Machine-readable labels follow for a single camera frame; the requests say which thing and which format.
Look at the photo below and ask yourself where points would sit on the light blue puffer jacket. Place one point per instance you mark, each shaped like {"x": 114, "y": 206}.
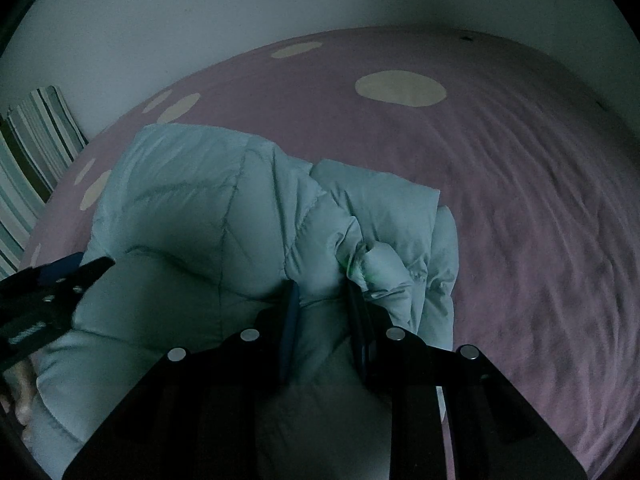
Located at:
{"x": 200, "y": 210}

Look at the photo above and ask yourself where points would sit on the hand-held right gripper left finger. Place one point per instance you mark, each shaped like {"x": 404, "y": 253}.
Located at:
{"x": 289, "y": 322}

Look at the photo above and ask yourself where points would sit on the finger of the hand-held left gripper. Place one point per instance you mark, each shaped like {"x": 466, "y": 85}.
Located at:
{"x": 64, "y": 266}
{"x": 87, "y": 272}

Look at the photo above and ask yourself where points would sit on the striped pillow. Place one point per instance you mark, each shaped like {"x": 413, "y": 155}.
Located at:
{"x": 40, "y": 135}

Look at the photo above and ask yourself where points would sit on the pink spotted blanket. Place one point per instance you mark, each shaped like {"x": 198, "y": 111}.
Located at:
{"x": 500, "y": 210}

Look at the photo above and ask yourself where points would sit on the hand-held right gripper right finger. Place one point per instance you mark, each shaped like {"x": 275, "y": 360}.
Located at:
{"x": 358, "y": 332}

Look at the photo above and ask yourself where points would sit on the person's left hand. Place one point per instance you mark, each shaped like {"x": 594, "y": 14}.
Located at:
{"x": 22, "y": 405}

